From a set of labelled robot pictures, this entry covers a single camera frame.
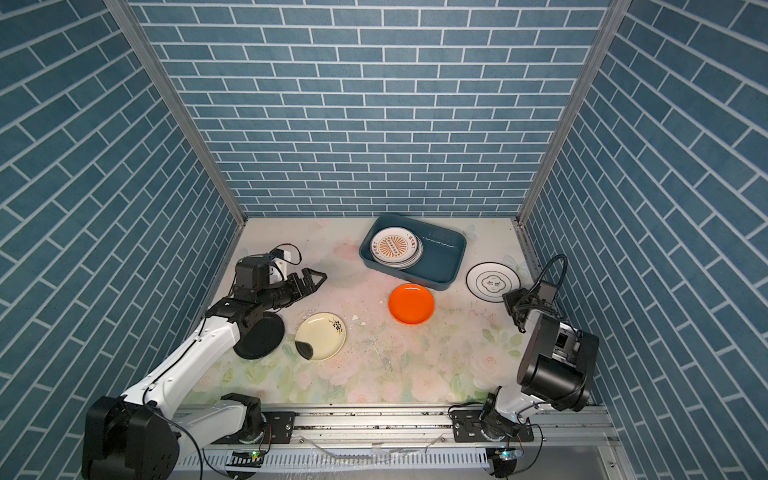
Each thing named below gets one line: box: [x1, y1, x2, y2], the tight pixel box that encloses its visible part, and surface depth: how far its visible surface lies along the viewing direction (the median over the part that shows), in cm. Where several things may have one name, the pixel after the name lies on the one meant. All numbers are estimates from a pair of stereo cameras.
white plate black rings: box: [466, 262, 521, 303], surface depth 104 cm
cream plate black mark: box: [294, 312, 347, 361], surface depth 91 cm
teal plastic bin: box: [359, 215, 467, 291], surface depth 108 cm
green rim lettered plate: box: [370, 233, 424, 270], surface depth 106 cm
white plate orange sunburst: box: [370, 227, 423, 269], surface depth 110 cm
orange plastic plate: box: [388, 283, 435, 325], surface depth 98 cm
